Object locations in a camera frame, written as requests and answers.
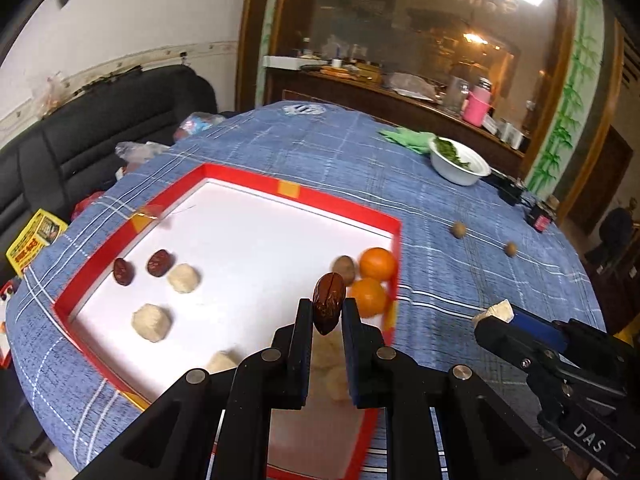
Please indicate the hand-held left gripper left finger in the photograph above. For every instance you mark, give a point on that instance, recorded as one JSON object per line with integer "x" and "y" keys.
{"x": 300, "y": 350}

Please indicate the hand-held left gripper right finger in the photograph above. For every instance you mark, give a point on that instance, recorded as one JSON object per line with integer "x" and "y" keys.
{"x": 352, "y": 355}

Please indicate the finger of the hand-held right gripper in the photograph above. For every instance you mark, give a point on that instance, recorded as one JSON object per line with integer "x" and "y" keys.
{"x": 505, "y": 340}
{"x": 540, "y": 324}

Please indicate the pale beige cake chunk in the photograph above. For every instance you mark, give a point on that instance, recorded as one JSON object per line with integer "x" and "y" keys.
{"x": 495, "y": 311}

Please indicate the red date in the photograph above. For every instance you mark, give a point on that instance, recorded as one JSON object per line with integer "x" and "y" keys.
{"x": 123, "y": 271}
{"x": 160, "y": 262}
{"x": 328, "y": 305}

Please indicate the red box with white inside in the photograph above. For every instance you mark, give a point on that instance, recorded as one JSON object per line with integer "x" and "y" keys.
{"x": 250, "y": 260}

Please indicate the beige crumbly rice cake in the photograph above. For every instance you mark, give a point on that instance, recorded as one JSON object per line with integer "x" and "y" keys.
{"x": 222, "y": 362}
{"x": 330, "y": 370}
{"x": 184, "y": 278}
{"x": 151, "y": 323}

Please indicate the orange tangerine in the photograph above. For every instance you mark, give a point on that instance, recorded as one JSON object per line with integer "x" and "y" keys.
{"x": 378, "y": 263}
{"x": 370, "y": 297}

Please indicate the brown round nut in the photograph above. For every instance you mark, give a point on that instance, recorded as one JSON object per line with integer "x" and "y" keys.
{"x": 345, "y": 267}
{"x": 458, "y": 230}
{"x": 510, "y": 250}

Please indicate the blue plaid tablecloth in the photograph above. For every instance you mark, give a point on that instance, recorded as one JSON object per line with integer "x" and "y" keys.
{"x": 450, "y": 280}

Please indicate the small black device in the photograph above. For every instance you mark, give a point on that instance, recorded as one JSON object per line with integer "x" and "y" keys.
{"x": 510, "y": 190}
{"x": 540, "y": 217}

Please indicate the white bowl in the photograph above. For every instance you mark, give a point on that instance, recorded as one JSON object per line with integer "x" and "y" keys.
{"x": 462, "y": 172}

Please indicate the green leafy vegetables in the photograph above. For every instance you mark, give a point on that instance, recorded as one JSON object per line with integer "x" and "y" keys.
{"x": 450, "y": 151}

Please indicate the pink plastic cup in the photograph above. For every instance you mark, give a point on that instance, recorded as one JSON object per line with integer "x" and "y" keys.
{"x": 475, "y": 106}

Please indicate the small white printed packet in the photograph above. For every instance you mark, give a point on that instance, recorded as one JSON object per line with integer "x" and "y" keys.
{"x": 302, "y": 109}

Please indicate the clear drinking glass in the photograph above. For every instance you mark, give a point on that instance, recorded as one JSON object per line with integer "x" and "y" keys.
{"x": 455, "y": 94}

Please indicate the colourful plastic bag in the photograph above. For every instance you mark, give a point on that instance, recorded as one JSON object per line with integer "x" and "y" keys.
{"x": 200, "y": 124}

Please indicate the wooden sideboard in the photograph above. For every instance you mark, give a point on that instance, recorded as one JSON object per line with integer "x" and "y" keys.
{"x": 350, "y": 100}

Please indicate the clear plastic bag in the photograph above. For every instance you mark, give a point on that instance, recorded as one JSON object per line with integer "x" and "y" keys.
{"x": 140, "y": 151}

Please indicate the red plastic bag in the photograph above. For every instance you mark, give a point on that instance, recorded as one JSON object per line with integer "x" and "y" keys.
{"x": 85, "y": 204}

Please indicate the yellow printed packet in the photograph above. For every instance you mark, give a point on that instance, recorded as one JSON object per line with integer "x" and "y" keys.
{"x": 37, "y": 237}

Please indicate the long white box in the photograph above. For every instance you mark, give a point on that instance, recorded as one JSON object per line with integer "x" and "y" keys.
{"x": 285, "y": 62}

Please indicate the black sofa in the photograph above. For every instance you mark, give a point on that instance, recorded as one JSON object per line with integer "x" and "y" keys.
{"x": 100, "y": 115}

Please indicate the bamboo painted wall panel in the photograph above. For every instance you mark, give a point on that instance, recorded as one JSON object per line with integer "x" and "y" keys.
{"x": 570, "y": 110}

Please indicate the large wall mirror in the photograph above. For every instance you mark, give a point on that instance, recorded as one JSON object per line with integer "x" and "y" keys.
{"x": 400, "y": 20}

